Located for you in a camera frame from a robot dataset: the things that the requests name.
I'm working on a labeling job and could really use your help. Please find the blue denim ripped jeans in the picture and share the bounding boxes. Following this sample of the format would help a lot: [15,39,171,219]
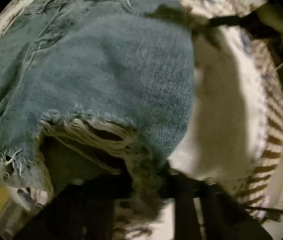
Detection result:
[0,0,196,221]

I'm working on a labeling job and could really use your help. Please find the floral white bed blanket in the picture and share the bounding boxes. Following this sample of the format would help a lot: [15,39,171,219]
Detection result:
[0,0,283,239]

